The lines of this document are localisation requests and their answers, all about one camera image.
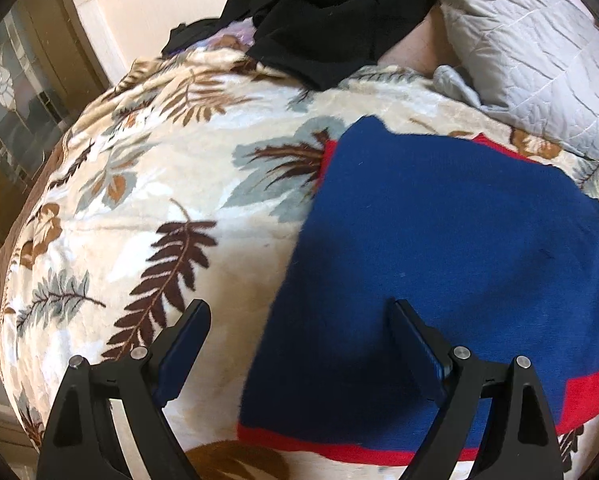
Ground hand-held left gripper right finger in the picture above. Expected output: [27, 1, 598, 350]
[388, 299, 565, 480]

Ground wooden door with glass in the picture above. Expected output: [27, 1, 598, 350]
[0, 0, 115, 261]

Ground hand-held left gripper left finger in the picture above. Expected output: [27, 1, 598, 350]
[38, 299, 212, 480]

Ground black clothing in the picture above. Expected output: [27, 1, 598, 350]
[162, 0, 440, 92]

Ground pale pink cushion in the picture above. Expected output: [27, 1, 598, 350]
[379, 2, 463, 73]

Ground red and blue sweater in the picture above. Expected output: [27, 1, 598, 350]
[236, 116, 599, 463]

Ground grey quilted pillow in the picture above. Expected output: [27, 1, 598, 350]
[432, 0, 599, 161]

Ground purple cloth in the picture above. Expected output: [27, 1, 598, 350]
[179, 17, 257, 56]

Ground leaf print blanket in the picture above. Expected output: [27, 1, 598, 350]
[0, 47, 599, 480]

